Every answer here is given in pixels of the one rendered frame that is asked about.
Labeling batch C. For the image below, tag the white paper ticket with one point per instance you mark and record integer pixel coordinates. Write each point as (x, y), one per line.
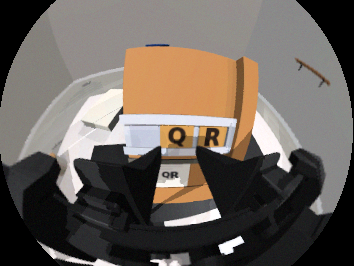
(173, 175)

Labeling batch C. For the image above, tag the orange tile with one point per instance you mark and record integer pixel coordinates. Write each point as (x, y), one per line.
(211, 136)
(176, 136)

